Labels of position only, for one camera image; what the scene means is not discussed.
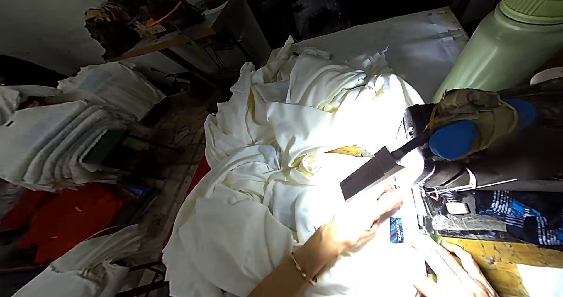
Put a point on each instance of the black sewing machine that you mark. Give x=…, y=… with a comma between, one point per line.
x=506, y=156

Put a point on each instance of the red cloth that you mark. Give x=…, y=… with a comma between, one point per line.
x=70, y=222

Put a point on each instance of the dark grey rectangular lamp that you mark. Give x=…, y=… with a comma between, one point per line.
x=369, y=174

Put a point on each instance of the stack of white garments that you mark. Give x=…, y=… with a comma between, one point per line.
x=52, y=143

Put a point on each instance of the white covered table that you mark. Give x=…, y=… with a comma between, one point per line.
x=409, y=46

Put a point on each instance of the yellow wooden table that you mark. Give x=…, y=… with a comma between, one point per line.
x=506, y=257

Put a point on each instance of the white fabric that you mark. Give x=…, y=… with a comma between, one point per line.
x=246, y=178

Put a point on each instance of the person's right hand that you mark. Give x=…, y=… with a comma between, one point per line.
x=455, y=274

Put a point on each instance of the brown cloth bundle with blue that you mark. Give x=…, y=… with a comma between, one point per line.
x=455, y=139

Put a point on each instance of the white paper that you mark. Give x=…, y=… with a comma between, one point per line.
x=543, y=279

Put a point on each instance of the person's left fingers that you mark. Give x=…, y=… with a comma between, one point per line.
x=383, y=204

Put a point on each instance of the draped white cloth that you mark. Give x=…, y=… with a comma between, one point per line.
x=83, y=266

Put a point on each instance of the person's left hand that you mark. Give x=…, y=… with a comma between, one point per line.
x=349, y=230

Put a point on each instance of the white cloth pile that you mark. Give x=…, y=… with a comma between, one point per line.
x=114, y=88

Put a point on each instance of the green bottle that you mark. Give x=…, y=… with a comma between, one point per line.
x=497, y=46

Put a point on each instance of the small white block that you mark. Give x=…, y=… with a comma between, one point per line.
x=457, y=207

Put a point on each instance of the person's right fingers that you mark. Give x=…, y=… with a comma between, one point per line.
x=458, y=258

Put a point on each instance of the wooden shelf with clutter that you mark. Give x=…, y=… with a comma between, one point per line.
x=176, y=37

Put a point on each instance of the dark blue patterned cloth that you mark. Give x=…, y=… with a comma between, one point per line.
x=528, y=213

